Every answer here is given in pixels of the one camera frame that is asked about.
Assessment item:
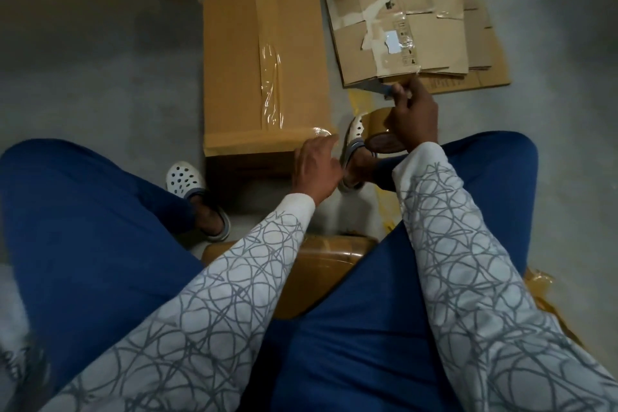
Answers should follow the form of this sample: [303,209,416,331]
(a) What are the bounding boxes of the person's right hand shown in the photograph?
[380,75,442,153]

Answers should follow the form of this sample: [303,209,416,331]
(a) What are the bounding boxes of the person's left hand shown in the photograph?
[292,133,346,206]

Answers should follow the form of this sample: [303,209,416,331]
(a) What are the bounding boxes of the blue-handled cutter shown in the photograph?
[373,79,413,100]

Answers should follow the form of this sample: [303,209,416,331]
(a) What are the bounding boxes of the brown packing tape roll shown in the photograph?
[355,106,409,157]

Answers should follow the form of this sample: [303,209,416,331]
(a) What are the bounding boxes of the large black-label cardboard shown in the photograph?
[201,0,335,207]

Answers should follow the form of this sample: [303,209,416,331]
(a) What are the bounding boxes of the person's right forearm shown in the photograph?
[391,141,618,412]

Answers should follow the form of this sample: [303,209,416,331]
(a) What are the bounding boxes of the person's left forearm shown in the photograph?
[39,192,318,412]

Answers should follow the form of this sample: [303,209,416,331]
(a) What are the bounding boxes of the person's right white clog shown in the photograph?
[337,114,380,194]

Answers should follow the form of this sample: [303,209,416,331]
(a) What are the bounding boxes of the person's white clog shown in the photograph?
[337,114,380,194]
[164,160,234,245]

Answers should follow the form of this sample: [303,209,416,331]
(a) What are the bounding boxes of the flat brown cardboard sheet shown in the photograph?
[350,0,513,96]

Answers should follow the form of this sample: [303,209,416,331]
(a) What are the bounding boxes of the person's left white clog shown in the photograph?
[164,160,234,245]

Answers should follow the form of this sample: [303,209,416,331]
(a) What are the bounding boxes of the crumpled brown tape scraps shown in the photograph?
[524,268,583,342]

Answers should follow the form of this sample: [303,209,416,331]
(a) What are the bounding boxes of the person's blue trousers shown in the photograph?
[0,129,540,412]

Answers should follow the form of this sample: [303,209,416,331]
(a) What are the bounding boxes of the brown plastic-wrapped stool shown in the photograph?
[200,232,380,322]

